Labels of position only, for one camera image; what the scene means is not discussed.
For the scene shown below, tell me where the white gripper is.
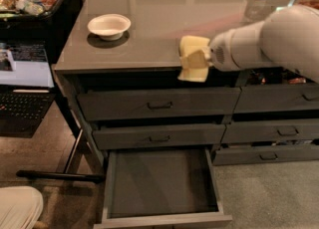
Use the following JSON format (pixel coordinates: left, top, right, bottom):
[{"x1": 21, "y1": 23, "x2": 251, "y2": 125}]
[{"x1": 180, "y1": 29, "x2": 240, "y2": 72}]

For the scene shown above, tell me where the yellow sponge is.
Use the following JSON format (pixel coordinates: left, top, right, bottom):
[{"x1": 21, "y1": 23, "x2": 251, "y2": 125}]
[{"x1": 177, "y1": 36, "x2": 210, "y2": 83}]

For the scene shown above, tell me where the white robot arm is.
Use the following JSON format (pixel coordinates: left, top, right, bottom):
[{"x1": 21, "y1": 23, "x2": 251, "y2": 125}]
[{"x1": 178, "y1": 5, "x2": 319, "y2": 83}]

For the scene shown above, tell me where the grey drawer cabinet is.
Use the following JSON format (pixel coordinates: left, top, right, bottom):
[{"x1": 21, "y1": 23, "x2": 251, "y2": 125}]
[{"x1": 56, "y1": 0, "x2": 319, "y2": 229}]

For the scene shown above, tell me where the top right drawer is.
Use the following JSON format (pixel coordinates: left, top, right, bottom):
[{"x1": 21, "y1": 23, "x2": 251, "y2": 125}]
[{"x1": 234, "y1": 84, "x2": 319, "y2": 114}]

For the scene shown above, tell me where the middle right drawer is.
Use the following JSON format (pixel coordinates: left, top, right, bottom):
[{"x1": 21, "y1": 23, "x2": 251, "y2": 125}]
[{"x1": 221, "y1": 119, "x2": 319, "y2": 143}]

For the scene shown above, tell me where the top left drawer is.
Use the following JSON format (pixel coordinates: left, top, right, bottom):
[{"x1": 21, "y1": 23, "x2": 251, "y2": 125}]
[{"x1": 77, "y1": 88, "x2": 240, "y2": 120}]

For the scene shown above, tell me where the bottom right drawer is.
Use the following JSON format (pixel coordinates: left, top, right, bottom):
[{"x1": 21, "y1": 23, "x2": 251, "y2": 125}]
[{"x1": 213, "y1": 145, "x2": 319, "y2": 165}]

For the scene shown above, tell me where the middle left drawer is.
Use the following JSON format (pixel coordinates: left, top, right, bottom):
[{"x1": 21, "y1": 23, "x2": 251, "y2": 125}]
[{"x1": 93, "y1": 123, "x2": 225, "y2": 149}]

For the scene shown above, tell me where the open bottom left drawer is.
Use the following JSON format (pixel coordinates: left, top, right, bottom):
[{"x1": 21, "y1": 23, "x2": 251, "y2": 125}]
[{"x1": 94, "y1": 147, "x2": 232, "y2": 229}]

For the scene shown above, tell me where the white bowl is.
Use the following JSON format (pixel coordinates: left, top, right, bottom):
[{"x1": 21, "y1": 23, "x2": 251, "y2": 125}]
[{"x1": 88, "y1": 14, "x2": 131, "y2": 41}]

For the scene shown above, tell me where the black laptop stand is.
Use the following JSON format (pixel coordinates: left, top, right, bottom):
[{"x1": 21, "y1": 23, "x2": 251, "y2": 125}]
[{"x1": 16, "y1": 86, "x2": 106, "y2": 184}]

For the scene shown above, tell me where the black bin with snacks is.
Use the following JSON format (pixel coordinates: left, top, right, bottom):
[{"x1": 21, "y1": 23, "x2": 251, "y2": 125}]
[{"x1": 0, "y1": 0, "x2": 83, "y2": 64}]

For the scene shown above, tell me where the black laptop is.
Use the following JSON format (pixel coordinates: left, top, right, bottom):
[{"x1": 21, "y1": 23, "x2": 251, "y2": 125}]
[{"x1": 0, "y1": 42, "x2": 55, "y2": 138}]

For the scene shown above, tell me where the beige chair seat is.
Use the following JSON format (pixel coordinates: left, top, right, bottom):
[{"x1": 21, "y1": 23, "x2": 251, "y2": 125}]
[{"x1": 0, "y1": 186, "x2": 43, "y2": 229}]

